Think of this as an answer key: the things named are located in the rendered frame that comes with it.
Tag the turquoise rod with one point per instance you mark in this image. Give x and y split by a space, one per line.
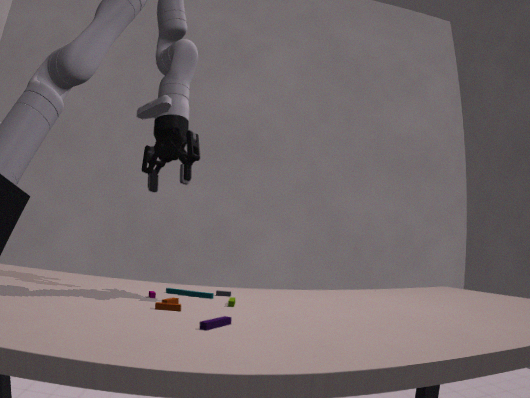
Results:
190 293

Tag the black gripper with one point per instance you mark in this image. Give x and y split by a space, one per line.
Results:
171 134

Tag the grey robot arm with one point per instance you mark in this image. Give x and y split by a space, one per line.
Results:
28 122

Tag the purple rod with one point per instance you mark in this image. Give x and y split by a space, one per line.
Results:
215 323

